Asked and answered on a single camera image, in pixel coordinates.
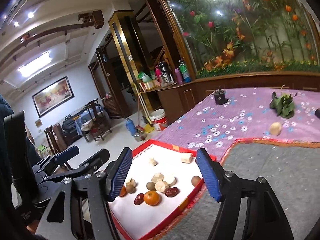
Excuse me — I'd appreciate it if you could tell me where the pale sugarcane chunk tall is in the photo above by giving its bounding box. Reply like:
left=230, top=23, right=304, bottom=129
left=181, top=153, right=193, bottom=164

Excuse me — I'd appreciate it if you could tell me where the sugarcane chunk with bark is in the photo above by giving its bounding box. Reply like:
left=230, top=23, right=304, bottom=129
left=125, top=178, right=137, bottom=187

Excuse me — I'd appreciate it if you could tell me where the small orange mandarin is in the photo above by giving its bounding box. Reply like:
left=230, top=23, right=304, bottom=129
left=119, top=185, right=127, bottom=197

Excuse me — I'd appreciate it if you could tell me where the dark red date front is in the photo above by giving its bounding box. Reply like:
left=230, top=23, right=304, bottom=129
left=134, top=193, right=144, bottom=205

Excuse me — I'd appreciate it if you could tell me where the brown round longan top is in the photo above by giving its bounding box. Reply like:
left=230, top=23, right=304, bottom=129
left=146, top=181, right=156, bottom=191

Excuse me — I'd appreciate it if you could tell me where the brown round longan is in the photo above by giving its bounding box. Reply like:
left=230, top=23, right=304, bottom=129
left=125, top=185, right=136, bottom=193
left=146, top=181, right=156, bottom=191

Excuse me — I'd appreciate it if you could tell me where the large orange mandarin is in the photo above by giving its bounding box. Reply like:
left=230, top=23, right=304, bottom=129
left=143, top=191, right=161, bottom=206

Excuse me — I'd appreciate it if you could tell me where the small white cane chunk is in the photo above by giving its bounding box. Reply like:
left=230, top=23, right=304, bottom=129
left=155, top=181, right=170, bottom=193

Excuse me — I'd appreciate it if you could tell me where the brown round longan front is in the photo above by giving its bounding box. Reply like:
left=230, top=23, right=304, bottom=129
left=125, top=185, right=136, bottom=193

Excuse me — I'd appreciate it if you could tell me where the large white cane cylinder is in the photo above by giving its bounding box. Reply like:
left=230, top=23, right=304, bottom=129
left=165, top=176, right=176, bottom=187

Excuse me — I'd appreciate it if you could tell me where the white octagonal cane chunk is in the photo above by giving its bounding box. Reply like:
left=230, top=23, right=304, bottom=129
left=150, top=159, right=158, bottom=166

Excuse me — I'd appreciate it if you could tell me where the pinkish hexagonal cane chunk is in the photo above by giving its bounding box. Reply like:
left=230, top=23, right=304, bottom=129
left=151, top=173, right=164, bottom=184

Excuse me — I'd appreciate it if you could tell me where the person's left hand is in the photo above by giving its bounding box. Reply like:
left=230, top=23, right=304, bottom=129
left=27, top=220, right=40, bottom=235

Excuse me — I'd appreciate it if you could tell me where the slender wooden chair foreground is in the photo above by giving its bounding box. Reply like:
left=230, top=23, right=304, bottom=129
left=44, top=123, right=68, bottom=154

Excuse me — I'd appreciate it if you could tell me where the dark wooden chair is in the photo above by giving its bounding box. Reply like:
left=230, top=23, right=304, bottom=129
left=85, top=99, right=112, bottom=141

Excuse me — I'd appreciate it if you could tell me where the blue water jug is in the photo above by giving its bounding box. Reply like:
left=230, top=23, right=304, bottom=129
left=125, top=118, right=137, bottom=136

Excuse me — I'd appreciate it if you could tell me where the purple floral tablecloth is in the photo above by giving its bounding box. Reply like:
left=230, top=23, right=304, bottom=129
left=155, top=87, right=319, bottom=160

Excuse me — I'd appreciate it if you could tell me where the red white tray box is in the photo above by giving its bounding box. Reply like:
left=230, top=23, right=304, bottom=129
left=110, top=140, right=204, bottom=239

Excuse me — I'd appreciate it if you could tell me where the framed landscape painting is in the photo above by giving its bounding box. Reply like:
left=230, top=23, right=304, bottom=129
left=32, top=76, right=74, bottom=118

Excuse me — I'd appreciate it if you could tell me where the white plastic bucket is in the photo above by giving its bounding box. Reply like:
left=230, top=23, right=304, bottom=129
left=150, top=108, right=168, bottom=131

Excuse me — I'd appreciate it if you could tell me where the cane chunk on purple cloth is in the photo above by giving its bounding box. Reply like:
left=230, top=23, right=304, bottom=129
left=269, top=122, right=282, bottom=136

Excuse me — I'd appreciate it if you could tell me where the pink thermos bottle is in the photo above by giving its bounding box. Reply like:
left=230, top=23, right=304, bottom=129
left=175, top=68, right=184, bottom=85

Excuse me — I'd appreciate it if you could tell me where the steel thermos flask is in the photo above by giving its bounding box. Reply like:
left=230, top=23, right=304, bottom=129
left=158, top=61, right=174, bottom=84

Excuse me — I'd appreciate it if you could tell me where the grey felt mat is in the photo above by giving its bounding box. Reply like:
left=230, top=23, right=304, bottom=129
left=158, top=142, right=319, bottom=239

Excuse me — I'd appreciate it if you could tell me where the green plastic bottle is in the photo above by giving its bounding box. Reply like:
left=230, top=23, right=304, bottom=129
left=179, top=60, right=191, bottom=83

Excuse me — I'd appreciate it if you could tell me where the green leafy vegetable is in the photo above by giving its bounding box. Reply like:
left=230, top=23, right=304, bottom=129
left=269, top=92, right=297, bottom=119

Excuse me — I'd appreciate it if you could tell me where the black car key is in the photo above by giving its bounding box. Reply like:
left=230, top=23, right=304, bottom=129
left=315, top=108, right=320, bottom=119

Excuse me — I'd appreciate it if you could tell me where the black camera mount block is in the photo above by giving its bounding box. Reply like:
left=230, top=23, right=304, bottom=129
left=213, top=88, right=228, bottom=105

